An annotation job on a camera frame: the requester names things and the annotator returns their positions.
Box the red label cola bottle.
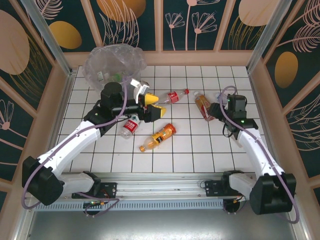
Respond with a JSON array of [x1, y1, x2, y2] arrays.
[[157, 88, 190, 106]]

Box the orange juice bottle yellow cap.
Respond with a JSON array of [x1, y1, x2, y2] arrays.
[[139, 122, 177, 153]]

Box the red label water bottle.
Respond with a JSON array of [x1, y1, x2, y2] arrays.
[[120, 114, 143, 139]]

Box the brown tea bottle white cap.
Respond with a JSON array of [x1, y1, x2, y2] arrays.
[[193, 91, 217, 122]]

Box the clear plastic bin liner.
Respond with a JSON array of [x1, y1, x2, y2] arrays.
[[83, 43, 148, 94]]

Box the grey metal panel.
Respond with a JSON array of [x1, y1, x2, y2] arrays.
[[24, 211, 310, 240]]

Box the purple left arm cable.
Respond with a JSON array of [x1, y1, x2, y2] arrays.
[[21, 77, 131, 218]]

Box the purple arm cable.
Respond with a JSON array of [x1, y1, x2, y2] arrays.
[[21, 77, 131, 218], [219, 85, 301, 224]]

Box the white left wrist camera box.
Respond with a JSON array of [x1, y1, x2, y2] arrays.
[[129, 78, 151, 103]]

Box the thin black cable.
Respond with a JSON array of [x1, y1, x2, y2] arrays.
[[221, 121, 235, 139]]

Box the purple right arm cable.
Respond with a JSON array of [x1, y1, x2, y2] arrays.
[[219, 85, 301, 224]]

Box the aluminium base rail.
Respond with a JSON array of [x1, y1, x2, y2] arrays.
[[23, 172, 297, 201]]

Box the aluminium frame post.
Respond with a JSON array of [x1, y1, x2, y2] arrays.
[[21, 0, 77, 77], [246, 0, 301, 75]]

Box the slotted grey cable duct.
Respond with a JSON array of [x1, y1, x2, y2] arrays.
[[33, 199, 291, 212]]

